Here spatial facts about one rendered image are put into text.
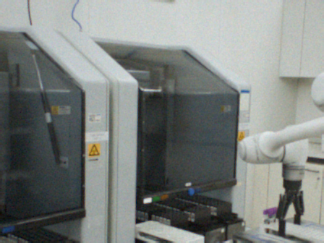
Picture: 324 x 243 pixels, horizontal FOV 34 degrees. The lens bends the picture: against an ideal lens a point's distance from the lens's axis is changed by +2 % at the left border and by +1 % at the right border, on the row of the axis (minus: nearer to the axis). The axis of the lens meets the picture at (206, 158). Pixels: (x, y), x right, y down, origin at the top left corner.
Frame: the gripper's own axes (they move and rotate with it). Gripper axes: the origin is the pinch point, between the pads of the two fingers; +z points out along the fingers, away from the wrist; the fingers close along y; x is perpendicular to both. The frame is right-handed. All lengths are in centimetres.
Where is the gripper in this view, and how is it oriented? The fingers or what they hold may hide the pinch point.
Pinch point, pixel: (289, 228)
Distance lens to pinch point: 211.8
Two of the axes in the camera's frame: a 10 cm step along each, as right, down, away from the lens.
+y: 6.8, -0.9, 7.3
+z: -0.4, 9.9, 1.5
